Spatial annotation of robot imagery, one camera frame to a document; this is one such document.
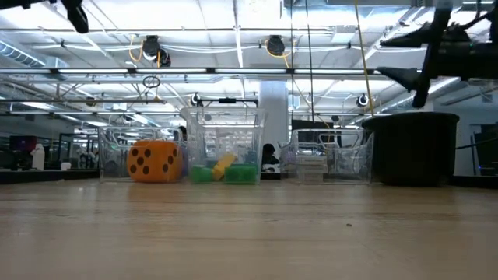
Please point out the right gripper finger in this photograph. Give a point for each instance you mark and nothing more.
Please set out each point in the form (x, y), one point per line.
(404, 78)
(412, 39)

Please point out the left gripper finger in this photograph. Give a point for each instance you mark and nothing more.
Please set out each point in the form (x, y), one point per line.
(78, 15)

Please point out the white black-emblem card deck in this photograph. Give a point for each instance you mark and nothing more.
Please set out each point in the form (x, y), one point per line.
(307, 159)

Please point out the orange foam die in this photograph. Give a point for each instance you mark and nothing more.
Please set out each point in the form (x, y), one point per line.
(155, 161)

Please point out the bright green toy block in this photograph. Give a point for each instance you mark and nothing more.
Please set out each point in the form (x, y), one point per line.
(241, 173)

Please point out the orange toy block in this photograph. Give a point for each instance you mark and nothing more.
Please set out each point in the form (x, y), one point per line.
(223, 165)

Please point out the bright green two-stud block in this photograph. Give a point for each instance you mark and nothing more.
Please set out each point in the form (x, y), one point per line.
(201, 174)

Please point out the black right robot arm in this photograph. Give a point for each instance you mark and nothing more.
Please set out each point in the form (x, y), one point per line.
(488, 58)

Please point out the black bucket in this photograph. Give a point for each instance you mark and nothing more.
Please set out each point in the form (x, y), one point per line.
(412, 151)

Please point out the black monitor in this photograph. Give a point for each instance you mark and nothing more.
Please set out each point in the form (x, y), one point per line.
(486, 148)

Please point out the low clear plastic bin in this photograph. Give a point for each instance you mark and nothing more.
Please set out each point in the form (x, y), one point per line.
(342, 155)
(113, 155)

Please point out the white building column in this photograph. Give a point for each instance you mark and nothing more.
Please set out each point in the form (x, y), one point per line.
(274, 105)

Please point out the dark red monitor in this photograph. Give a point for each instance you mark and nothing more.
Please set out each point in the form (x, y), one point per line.
(23, 143)

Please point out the white plastic bottle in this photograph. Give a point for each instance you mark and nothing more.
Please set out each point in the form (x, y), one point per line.
(38, 157)

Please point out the black workbench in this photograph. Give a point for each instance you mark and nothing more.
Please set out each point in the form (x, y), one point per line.
(39, 176)

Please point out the black horizontal bar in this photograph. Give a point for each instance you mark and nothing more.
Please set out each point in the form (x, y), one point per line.
(227, 100)

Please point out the tall clear plastic bin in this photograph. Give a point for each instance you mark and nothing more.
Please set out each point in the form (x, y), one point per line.
(233, 136)

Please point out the silver ceiling air duct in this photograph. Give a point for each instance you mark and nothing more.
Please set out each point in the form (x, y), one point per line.
(23, 56)
(447, 87)

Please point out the long ceiling light rail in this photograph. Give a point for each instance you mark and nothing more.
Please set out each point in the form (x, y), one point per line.
(93, 70)

